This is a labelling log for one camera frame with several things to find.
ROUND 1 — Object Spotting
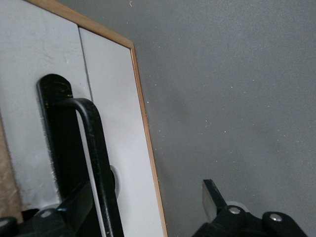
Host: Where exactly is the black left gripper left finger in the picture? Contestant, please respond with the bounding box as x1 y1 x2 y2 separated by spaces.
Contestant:
0 182 99 237

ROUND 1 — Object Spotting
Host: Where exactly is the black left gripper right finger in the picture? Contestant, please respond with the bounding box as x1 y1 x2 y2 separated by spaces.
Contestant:
191 179 309 237

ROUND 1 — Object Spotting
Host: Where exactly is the black metal drawer handle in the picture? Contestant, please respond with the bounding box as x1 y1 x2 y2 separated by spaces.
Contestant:
36 73 124 237

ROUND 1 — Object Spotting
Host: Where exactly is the wooden drawer with white front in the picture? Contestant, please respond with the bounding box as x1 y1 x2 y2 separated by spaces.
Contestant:
0 0 166 237

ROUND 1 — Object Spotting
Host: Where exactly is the wooden drawer cabinet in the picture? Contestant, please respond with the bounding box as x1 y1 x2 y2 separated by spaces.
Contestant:
0 0 170 237

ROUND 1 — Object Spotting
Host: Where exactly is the dark grey table cover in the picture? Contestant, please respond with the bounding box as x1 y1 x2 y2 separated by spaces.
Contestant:
55 0 316 237

